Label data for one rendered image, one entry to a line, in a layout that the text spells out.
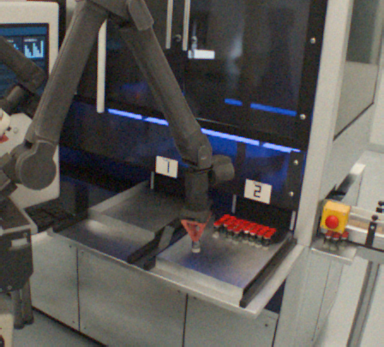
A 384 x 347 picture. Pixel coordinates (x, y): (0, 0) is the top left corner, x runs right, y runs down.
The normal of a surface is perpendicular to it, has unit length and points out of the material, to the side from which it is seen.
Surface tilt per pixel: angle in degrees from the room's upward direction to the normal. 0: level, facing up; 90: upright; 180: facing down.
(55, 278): 90
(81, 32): 84
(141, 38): 96
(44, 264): 90
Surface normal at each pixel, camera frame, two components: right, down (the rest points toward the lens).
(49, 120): 0.53, 0.13
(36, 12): 0.76, 0.25
